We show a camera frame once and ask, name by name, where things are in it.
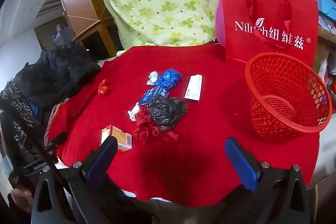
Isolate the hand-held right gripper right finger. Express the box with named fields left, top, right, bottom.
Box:
left=223, top=137, right=314, bottom=224

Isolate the small white tissue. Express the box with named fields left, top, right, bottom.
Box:
left=147, top=71, right=159, bottom=85
left=128, top=103, right=142, bottom=122

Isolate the red blanket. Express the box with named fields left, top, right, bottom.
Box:
left=45, top=43, right=321, bottom=207

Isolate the red plastic bag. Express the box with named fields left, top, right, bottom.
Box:
left=133, top=106, right=179, bottom=143

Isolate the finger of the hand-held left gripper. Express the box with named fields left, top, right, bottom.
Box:
left=43, top=132, right=68, bottom=159

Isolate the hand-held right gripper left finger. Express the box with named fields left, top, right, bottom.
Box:
left=31, top=136, right=118, bottom=224

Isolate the light blue shoe box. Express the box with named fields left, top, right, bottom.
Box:
left=294, top=0, right=336, bottom=20

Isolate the person's left hand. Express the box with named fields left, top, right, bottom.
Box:
left=8, top=186, right=36, bottom=214

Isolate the black floral cloth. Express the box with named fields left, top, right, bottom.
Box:
left=0, top=80, right=53, bottom=156

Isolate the white medicine box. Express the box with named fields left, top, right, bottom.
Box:
left=184, top=74, right=203, bottom=103

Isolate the blue plastic bag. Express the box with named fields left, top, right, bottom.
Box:
left=157, top=68, right=183, bottom=89

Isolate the red paper gift bag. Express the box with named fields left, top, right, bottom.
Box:
left=220, top=0, right=319, bottom=72

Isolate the red candy wrapper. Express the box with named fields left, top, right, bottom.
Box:
left=98, top=79, right=109, bottom=97

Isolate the red mesh plastic basket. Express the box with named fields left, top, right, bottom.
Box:
left=245, top=53, right=332, bottom=144

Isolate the orange and white box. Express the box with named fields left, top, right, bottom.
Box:
left=100, top=125, right=132, bottom=152

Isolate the blue packet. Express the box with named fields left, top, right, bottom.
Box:
left=139, top=86, right=169, bottom=105

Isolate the black plastic bag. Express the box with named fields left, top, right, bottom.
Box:
left=147, top=97, right=189, bottom=132

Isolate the black padded jacket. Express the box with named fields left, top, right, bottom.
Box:
left=14, top=42, right=101, bottom=109

